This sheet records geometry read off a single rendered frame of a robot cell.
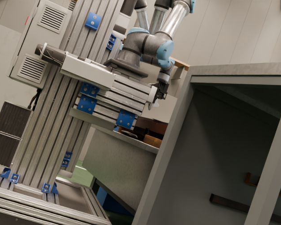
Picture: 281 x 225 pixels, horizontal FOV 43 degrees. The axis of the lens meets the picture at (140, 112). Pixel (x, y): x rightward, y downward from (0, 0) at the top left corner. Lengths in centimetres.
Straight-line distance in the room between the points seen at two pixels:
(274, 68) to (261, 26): 638
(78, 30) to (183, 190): 110
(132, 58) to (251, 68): 92
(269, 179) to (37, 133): 142
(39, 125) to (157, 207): 90
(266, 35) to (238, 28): 62
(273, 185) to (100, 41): 144
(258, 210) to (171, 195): 61
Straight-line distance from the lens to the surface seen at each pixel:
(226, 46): 706
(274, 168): 100
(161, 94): 235
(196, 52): 677
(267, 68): 116
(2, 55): 618
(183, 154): 154
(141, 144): 192
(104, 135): 288
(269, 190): 100
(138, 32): 202
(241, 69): 124
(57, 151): 212
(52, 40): 208
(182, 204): 159
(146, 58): 229
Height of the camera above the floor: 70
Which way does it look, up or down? 4 degrees up
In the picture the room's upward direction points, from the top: 20 degrees clockwise
